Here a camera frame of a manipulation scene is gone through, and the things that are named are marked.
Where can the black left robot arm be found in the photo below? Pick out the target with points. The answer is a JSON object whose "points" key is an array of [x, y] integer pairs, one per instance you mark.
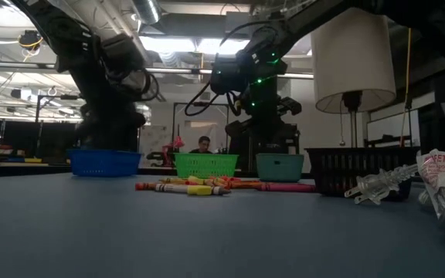
{"points": [[72, 38]]}

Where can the white red safety tag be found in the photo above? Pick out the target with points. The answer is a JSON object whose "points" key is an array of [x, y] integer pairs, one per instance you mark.
{"points": [[444, 170]]}

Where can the black cabinet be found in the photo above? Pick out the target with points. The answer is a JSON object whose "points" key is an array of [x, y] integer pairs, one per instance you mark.
{"points": [[294, 143]]}

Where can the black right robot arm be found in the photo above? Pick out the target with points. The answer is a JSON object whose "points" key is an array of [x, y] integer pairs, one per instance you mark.
{"points": [[303, 19]]}

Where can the red desk lamp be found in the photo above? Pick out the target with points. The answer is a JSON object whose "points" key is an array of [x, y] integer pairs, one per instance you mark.
{"points": [[173, 146]]}

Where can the blue plastic basket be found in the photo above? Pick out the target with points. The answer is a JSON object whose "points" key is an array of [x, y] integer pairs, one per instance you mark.
{"points": [[104, 164]]}

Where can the black plastic basket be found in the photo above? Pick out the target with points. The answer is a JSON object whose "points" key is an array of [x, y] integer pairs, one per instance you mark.
{"points": [[334, 170]]}

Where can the person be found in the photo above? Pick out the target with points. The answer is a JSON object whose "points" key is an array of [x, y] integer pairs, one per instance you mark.
{"points": [[203, 144]]}

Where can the pink crayon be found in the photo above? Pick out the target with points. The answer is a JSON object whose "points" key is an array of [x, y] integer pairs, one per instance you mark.
{"points": [[288, 188]]}

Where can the black metal frame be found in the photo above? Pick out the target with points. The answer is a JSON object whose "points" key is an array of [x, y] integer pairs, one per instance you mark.
{"points": [[38, 116], [174, 123]]}

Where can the white lamp shade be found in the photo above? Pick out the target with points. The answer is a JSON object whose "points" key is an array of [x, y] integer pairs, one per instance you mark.
{"points": [[352, 58]]}

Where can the silver ceiling duct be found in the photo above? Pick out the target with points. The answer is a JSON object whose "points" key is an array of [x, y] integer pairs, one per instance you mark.
{"points": [[147, 9]]}

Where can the whiteboard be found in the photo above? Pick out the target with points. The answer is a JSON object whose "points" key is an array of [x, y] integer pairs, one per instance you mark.
{"points": [[392, 127]]}

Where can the teal plastic basket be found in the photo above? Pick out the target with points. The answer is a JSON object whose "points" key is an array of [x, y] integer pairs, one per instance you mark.
{"points": [[280, 168]]}

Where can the black aluminium table frame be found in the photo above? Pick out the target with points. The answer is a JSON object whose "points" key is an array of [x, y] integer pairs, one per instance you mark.
{"points": [[21, 170]]}

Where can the green plastic basket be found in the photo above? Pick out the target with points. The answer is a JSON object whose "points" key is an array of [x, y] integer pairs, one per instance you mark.
{"points": [[207, 166]]}

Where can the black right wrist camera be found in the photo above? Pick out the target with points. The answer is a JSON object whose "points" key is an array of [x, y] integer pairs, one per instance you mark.
{"points": [[290, 106]]}

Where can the white crayon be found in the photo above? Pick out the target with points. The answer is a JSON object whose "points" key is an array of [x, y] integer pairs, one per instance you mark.
{"points": [[172, 188]]}

